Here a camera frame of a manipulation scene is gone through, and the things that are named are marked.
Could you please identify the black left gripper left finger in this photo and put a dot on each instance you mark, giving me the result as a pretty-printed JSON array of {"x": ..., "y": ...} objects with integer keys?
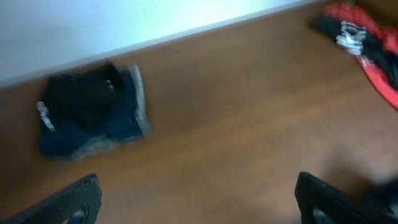
[{"x": 78, "y": 202}]

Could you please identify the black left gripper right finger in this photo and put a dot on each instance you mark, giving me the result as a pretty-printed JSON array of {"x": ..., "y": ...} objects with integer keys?
[{"x": 321, "y": 202}]

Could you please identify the black t-shirt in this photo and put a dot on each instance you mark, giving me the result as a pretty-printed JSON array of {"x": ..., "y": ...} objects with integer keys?
[{"x": 85, "y": 98}]

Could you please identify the folded navy blue garment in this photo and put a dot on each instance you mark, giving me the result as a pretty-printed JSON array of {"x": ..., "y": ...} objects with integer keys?
[{"x": 99, "y": 124}]

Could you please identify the dark garment in pile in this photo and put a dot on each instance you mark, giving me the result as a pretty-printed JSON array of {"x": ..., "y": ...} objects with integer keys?
[{"x": 359, "y": 41}]

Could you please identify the red garment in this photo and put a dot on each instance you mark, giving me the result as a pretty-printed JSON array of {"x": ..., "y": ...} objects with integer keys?
[{"x": 387, "y": 35}]

